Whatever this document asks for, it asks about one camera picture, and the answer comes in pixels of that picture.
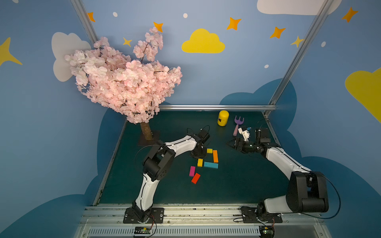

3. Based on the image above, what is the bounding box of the left circuit board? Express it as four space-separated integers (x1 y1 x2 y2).
133 227 152 237

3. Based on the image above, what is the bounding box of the teal block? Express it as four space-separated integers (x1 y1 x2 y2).
203 162 219 169

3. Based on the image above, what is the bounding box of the red block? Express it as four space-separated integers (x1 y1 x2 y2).
191 173 200 184

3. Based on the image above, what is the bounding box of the aluminium front rail bed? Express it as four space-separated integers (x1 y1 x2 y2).
74 204 331 238

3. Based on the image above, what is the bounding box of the yellow cylindrical bottle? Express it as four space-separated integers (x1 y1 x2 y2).
217 110 229 127

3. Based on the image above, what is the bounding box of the right circuit board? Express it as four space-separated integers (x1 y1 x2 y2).
259 226 275 238

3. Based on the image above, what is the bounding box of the circuit board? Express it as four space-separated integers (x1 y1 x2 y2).
133 227 152 237
259 226 275 238

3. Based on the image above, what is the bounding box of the aluminium frame rail back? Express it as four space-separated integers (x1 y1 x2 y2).
159 105 276 112

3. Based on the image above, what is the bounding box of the dark tree base plate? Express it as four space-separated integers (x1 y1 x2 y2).
137 130 160 147

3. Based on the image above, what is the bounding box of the long yellow block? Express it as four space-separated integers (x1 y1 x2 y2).
197 159 203 167

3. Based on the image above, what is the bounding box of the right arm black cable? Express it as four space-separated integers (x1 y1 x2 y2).
300 175 342 220

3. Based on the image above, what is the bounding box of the pink cherry blossom tree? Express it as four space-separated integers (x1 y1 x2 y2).
64 27 182 141

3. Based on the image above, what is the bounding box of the orange block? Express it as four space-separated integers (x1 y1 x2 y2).
212 150 219 164

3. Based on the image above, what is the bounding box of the magenta block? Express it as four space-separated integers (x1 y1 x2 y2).
189 166 195 177

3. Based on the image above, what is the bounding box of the purple pink toy fork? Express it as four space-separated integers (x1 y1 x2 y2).
233 116 244 137

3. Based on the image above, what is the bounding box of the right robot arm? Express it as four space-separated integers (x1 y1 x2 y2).
231 127 329 217

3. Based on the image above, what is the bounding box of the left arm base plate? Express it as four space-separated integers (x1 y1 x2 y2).
123 207 165 224

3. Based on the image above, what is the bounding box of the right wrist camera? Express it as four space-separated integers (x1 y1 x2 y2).
238 126 251 141

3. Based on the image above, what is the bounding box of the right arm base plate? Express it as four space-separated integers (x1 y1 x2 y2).
240 205 283 224

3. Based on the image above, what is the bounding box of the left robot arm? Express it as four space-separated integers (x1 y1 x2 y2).
132 129 210 223

